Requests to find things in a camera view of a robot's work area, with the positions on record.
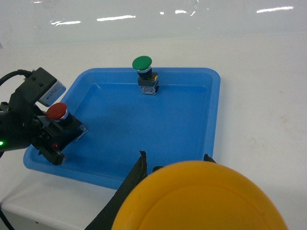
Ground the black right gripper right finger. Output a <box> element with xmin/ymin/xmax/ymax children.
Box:
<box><xmin>203</xmin><ymin>154</ymin><xmax>216</xmax><ymax>163</ymax></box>

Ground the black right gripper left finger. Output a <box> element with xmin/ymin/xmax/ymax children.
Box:
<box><xmin>85</xmin><ymin>150</ymin><xmax>147</xmax><ymax>230</ymax></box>

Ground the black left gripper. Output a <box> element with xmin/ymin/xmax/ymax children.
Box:
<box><xmin>0</xmin><ymin>88</ymin><xmax>84</xmax><ymax>165</ymax></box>

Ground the red mushroom push button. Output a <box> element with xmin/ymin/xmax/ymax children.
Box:
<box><xmin>46</xmin><ymin>102</ymin><xmax>88</xmax><ymax>150</ymax></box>

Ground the yellow mushroom push button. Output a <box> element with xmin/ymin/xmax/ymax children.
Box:
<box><xmin>112</xmin><ymin>161</ymin><xmax>287</xmax><ymax>230</ymax></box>

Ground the blue plastic tray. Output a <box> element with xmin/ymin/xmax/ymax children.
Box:
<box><xmin>24</xmin><ymin>67</ymin><xmax>221</xmax><ymax>189</ymax></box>

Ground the green mushroom push button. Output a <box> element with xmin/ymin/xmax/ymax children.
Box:
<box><xmin>132</xmin><ymin>56</ymin><xmax>160</xmax><ymax>95</ymax></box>

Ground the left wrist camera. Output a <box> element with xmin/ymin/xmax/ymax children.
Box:
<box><xmin>22</xmin><ymin>67</ymin><xmax>66</xmax><ymax>107</ymax></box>

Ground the black left camera cable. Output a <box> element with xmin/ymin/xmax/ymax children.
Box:
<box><xmin>0</xmin><ymin>69</ymin><xmax>32</xmax><ymax>87</ymax></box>

